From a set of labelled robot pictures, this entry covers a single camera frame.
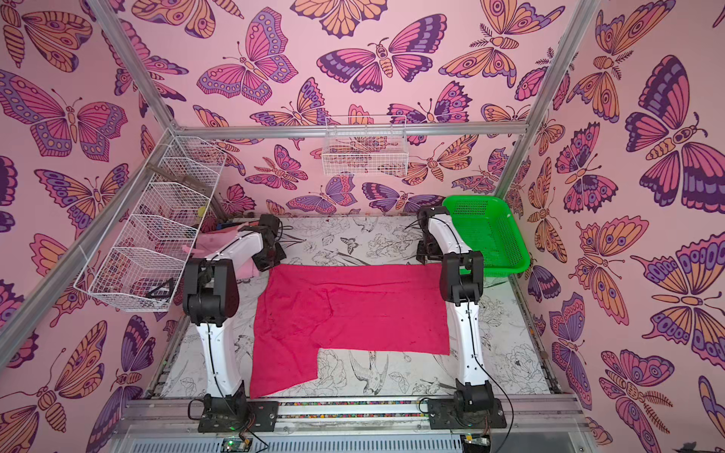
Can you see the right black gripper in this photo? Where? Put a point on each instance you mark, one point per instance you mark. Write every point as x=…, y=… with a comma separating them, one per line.
x=428, y=250

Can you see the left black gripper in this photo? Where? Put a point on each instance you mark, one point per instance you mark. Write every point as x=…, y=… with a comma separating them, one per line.
x=264, y=266

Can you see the magenta t-shirt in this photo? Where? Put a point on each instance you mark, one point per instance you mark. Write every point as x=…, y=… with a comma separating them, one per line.
x=380, y=308

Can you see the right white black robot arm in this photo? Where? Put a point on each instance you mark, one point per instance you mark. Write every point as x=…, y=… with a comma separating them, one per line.
x=461, y=285

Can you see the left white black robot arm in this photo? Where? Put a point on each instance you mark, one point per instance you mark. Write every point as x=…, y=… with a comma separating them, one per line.
x=210, y=298

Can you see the green plastic basket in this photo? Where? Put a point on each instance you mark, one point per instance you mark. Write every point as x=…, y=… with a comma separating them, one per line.
x=486, y=224

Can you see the folded light pink t-shirt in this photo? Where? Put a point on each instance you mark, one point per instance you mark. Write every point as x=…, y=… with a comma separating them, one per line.
x=237, y=243

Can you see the black triangle object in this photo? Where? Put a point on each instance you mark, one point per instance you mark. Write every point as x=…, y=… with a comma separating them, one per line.
x=162, y=291

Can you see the right green circuit board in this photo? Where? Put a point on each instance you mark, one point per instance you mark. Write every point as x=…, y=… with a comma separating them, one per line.
x=476, y=443

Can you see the green circuit board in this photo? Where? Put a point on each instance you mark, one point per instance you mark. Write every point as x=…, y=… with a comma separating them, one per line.
x=476, y=443
x=235, y=445

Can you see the left green circuit board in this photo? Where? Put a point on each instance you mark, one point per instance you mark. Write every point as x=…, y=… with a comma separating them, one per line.
x=235, y=445

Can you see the small white wire basket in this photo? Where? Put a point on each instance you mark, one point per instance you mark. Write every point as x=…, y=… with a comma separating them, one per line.
x=362, y=146

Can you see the long white wire basket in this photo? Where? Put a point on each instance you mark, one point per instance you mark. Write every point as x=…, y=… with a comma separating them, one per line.
x=164, y=211

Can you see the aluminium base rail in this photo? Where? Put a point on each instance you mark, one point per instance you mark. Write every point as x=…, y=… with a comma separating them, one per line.
x=548, y=423

